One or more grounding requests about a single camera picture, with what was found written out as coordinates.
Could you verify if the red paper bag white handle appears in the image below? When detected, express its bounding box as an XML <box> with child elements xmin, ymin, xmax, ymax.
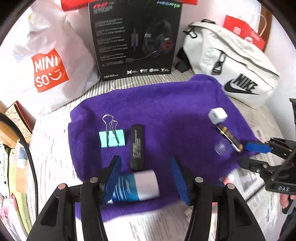
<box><xmin>223</xmin><ymin>14</ymin><xmax>267</xmax><ymax>52</ymax></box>

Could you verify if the pink highlighter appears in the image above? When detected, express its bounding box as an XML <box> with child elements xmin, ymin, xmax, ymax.
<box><xmin>218</xmin><ymin>175</ymin><xmax>233</xmax><ymax>187</ymax></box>

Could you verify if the patterned brown box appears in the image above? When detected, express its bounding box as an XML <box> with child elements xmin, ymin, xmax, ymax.
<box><xmin>4</xmin><ymin>100</ymin><xmax>36</xmax><ymax>139</ymax></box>

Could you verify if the black rectangular stick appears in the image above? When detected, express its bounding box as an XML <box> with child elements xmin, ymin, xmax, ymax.
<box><xmin>130</xmin><ymin>125</ymin><xmax>146</xmax><ymax>170</ymax></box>

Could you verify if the white plastic shopping bag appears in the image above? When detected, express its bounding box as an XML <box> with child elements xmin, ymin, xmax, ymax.
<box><xmin>0</xmin><ymin>0</ymin><xmax>100</xmax><ymax>115</ymax></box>

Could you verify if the white charger cube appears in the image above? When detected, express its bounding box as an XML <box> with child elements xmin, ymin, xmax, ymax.
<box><xmin>208</xmin><ymin>107</ymin><xmax>227</xmax><ymax>126</ymax></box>

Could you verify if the pink floral cloth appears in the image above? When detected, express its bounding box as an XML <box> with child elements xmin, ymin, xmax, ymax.
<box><xmin>0</xmin><ymin>193</ymin><xmax>27</xmax><ymax>241</ymax></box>

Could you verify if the newspaper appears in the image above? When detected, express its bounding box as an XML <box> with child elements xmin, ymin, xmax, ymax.
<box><xmin>76</xmin><ymin>125</ymin><xmax>294</xmax><ymax>241</ymax></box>

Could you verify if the green cloth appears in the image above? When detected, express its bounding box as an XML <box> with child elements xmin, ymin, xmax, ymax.
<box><xmin>9</xmin><ymin>148</ymin><xmax>33</xmax><ymax>232</ymax></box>

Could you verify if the grey waist bag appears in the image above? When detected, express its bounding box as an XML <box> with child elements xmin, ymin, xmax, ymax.
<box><xmin>177</xmin><ymin>20</ymin><xmax>281</xmax><ymax>110</ymax></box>

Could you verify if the black headset box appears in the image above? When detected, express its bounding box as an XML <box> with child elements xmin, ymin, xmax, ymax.
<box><xmin>88</xmin><ymin>0</ymin><xmax>183</xmax><ymax>81</ymax></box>

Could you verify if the green binder clip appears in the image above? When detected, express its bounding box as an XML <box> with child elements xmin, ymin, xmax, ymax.
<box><xmin>99</xmin><ymin>114</ymin><xmax>126</xmax><ymax>149</ymax></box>

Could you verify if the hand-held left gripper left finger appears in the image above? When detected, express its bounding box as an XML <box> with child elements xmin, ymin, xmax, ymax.
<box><xmin>26</xmin><ymin>155</ymin><xmax>123</xmax><ymax>241</ymax></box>

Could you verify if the black cable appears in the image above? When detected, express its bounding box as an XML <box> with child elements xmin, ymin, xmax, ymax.
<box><xmin>0</xmin><ymin>112</ymin><xmax>38</xmax><ymax>195</ymax></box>

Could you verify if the brown wooden bed frame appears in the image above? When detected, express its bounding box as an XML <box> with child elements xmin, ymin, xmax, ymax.
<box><xmin>260</xmin><ymin>7</ymin><xmax>273</xmax><ymax>51</ymax></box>

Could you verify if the person's right hand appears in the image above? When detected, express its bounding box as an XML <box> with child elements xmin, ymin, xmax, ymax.
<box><xmin>279</xmin><ymin>193</ymin><xmax>296</xmax><ymax>210</ymax></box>

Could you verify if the clear plastic cap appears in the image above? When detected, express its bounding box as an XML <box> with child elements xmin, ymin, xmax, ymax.
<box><xmin>214</xmin><ymin>138</ymin><xmax>232</xmax><ymax>156</ymax></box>

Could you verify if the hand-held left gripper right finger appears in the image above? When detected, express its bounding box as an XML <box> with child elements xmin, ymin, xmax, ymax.
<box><xmin>170</xmin><ymin>157</ymin><xmax>269</xmax><ymax>241</ymax></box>

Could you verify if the purple towel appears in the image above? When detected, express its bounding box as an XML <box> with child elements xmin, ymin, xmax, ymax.
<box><xmin>68</xmin><ymin>74</ymin><xmax>260</xmax><ymax>220</ymax></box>

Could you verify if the white spotted pillow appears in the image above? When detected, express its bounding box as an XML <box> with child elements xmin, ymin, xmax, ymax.
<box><xmin>0</xmin><ymin>142</ymin><xmax>14</xmax><ymax>200</ymax></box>

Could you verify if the blue and white bottle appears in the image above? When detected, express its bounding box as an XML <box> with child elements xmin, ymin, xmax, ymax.
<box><xmin>107</xmin><ymin>169</ymin><xmax>160</xmax><ymax>204</ymax></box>

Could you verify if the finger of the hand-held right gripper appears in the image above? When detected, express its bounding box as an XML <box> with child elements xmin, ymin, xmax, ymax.
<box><xmin>239</xmin><ymin>159</ymin><xmax>272</xmax><ymax>173</ymax></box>
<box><xmin>245</xmin><ymin>137</ymin><xmax>288</xmax><ymax>154</ymax></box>

